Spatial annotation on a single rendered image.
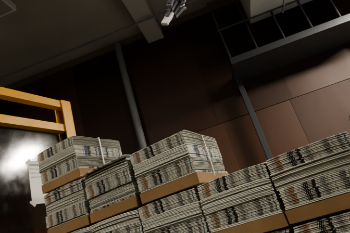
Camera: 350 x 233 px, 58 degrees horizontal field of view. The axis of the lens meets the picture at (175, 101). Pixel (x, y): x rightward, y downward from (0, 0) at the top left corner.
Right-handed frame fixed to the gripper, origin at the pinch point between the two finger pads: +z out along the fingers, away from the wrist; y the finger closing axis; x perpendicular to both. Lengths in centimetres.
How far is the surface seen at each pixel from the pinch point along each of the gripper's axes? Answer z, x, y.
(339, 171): 40, -73, 26
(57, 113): 25, 125, 76
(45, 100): 24, 123, 59
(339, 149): 34, -72, 23
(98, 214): 80, 20, 45
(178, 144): 44, -13, 29
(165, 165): 53, -10, 32
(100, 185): 68, 22, 40
